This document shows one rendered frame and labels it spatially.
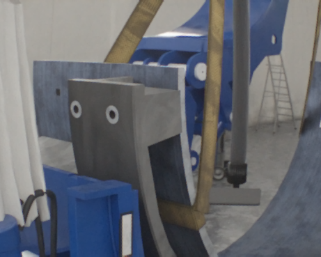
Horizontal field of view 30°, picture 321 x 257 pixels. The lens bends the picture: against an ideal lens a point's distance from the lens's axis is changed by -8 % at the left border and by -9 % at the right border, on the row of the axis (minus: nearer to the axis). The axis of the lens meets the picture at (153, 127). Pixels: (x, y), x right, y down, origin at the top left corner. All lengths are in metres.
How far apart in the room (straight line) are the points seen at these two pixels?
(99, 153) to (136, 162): 0.14
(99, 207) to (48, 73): 0.71
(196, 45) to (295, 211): 1.96
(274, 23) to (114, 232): 4.34
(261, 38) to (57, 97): 3.62
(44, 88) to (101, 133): 0.51
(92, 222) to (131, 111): 0.30
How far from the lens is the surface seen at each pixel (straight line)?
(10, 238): 1.52
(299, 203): 3.49
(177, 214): 1.93
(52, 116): 2.20
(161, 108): 1.71
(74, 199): 1.54
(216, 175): 11.39
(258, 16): 5.55
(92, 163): 1.82
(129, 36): 2.30
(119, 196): 1.60
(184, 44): 5.02
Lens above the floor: 2.48
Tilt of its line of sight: 8 degrees down
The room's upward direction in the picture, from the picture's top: 2 degrees clockwise
